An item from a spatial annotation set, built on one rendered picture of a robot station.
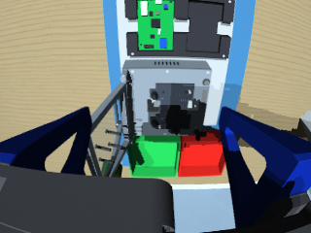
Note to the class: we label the red bin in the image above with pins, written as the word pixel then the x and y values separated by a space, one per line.
pixel 203 158

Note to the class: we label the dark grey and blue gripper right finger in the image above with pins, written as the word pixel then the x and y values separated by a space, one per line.
pixel 287 172

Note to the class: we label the green open-top bin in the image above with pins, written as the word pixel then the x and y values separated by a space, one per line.
pixel 154 156

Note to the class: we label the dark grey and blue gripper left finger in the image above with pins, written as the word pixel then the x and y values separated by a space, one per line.
pixel 31 148

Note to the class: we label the green circuit board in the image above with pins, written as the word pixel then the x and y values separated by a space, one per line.
pixel 155 24

